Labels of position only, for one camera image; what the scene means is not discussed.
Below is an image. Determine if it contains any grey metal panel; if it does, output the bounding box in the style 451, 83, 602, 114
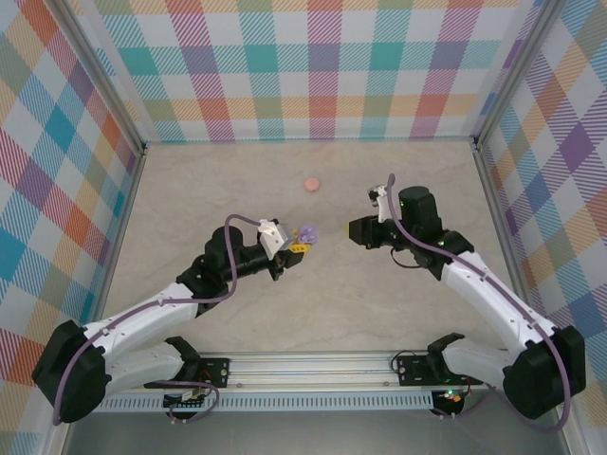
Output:
61, 410, 570, 455

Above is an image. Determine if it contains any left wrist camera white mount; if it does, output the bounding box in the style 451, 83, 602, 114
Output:
255, 217, 293, 261

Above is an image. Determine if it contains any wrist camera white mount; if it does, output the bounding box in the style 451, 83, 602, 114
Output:
255, 217, 293, 261
365, 184, 391, 224

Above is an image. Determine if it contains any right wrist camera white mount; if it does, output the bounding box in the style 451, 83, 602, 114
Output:
365, 184, 391, 224

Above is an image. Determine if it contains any aluminium side floor rail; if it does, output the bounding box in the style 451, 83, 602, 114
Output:
83, 146, 149, 328
471, 139, 546, 333

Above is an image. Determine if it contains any aluminium mounting rail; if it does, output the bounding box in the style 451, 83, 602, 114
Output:
106, 349, 576, 392

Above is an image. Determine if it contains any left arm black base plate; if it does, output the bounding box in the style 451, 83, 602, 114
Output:
143, 356, 232, 391

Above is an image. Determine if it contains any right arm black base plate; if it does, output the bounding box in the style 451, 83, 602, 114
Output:
395, 354, 486, 388

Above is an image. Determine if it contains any slotted grey cable duct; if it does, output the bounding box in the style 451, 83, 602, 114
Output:
97, 391, 436, 413

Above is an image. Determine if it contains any aluminium frame post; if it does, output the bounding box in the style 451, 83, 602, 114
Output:
471, 0, 568, 148
55, 0, 147, 155

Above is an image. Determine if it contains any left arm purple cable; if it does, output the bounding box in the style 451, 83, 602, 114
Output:
52, 213, 267, 427

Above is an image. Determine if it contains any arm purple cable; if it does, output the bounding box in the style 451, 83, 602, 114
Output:
52, 213, 267, 427
386, 173, 570, 433

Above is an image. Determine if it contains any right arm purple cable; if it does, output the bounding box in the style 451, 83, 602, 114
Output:
386, 173, 570, 433

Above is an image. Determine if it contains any aluminium frame leg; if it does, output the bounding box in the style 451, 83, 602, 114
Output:
552, 388, 587, 455
45, 420, 72, 455

